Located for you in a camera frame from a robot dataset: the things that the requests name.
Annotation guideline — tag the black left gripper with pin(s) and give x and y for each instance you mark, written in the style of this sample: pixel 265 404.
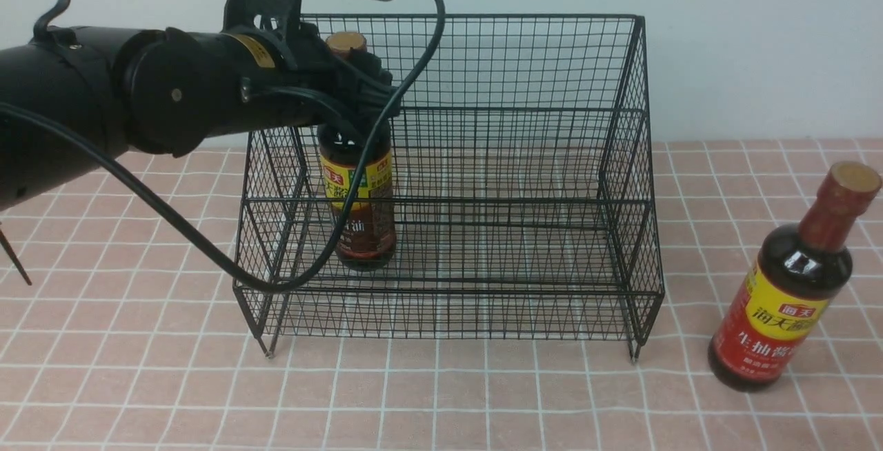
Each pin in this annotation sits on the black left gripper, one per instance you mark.
pixel 253 79

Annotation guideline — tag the brown label soy sauce bottle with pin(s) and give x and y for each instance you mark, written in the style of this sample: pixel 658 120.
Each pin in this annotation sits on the brown label soy sauce bottle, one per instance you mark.
pixel 368 240

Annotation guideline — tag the red label soy sauce bottle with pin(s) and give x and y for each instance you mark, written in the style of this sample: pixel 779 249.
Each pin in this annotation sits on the red label soy sauce bottle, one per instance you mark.
pixel 798 271

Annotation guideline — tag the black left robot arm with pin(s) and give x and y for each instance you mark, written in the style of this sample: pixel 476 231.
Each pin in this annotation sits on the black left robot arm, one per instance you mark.
pixel 167 91

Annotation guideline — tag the black wire mesh shelf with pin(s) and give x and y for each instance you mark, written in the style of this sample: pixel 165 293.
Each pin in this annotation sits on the black wire mesh shelf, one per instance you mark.
pixel 523 203

